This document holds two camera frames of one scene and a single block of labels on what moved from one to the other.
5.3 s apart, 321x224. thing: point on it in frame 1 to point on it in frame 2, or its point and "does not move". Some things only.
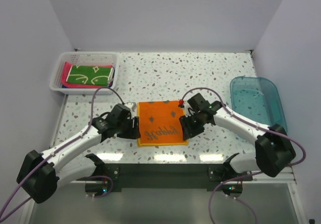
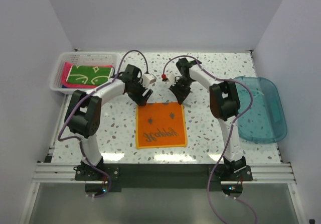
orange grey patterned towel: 160,124 does not move
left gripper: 133,132 to 140,99
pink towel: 66,68 does not move
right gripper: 188,131 to 180,95
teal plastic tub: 258,99 does not move
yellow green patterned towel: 96,75 does not move
